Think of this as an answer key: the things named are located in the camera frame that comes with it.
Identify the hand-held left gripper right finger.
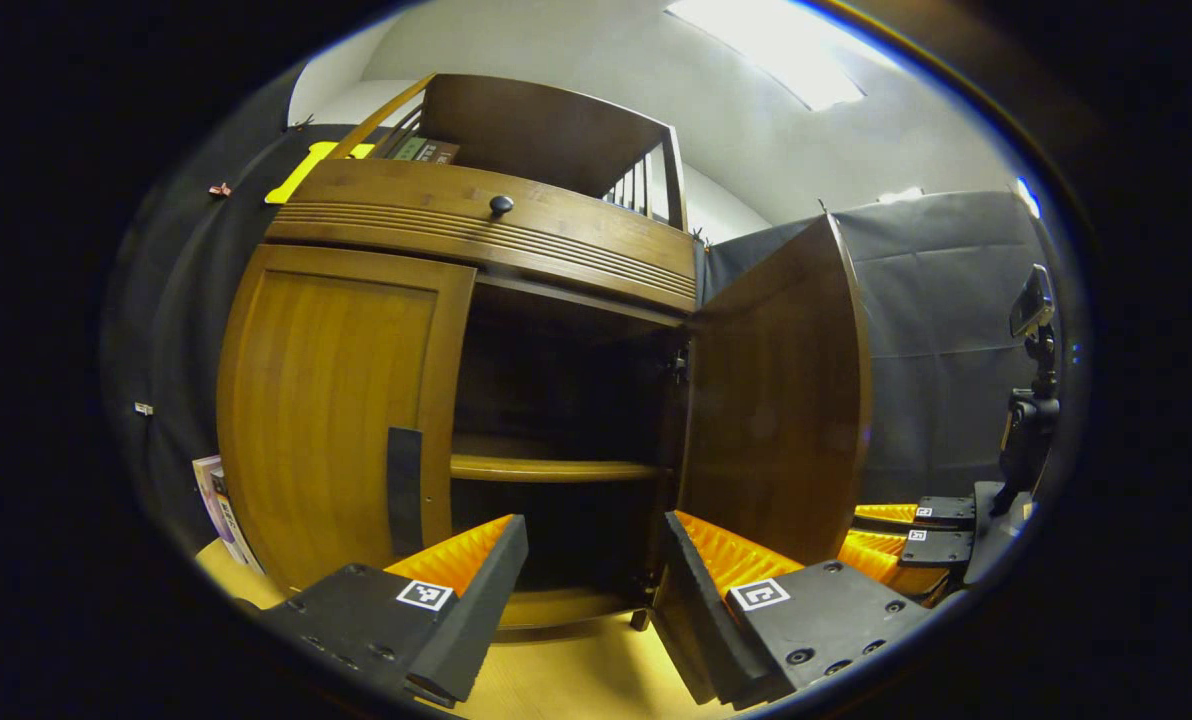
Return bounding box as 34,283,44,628
651,510,932,711

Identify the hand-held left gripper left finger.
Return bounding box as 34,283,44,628
256,514,530,709

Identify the wooden shoe cabinet door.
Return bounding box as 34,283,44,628
678,213,874,566
216,243,478,593

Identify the wooden double-door shoe cabinet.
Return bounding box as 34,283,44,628
216,72,872,631

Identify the wooden cabinet drawer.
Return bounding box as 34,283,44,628
264,157,698,316

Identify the grey backdrop cloth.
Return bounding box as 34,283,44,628
696,190,1082,506

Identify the dark striped book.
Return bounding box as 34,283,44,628
211,475,262,573

